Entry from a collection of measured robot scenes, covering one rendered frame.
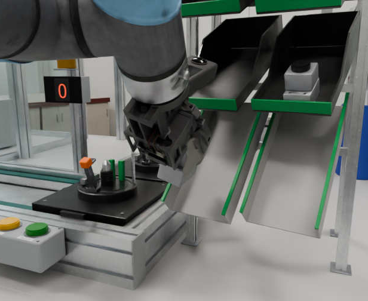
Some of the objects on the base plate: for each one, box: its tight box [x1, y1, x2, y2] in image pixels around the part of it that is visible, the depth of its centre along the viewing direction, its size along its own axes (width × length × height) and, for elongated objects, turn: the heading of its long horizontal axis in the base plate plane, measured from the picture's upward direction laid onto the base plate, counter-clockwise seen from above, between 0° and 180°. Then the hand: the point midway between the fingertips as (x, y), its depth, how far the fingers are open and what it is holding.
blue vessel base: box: [335, 103, 368, 180], centre depth 137 cm, size 16×16×27 cm
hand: (184, 150), depth 60 cm, fingers closed on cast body, 4 cm apart
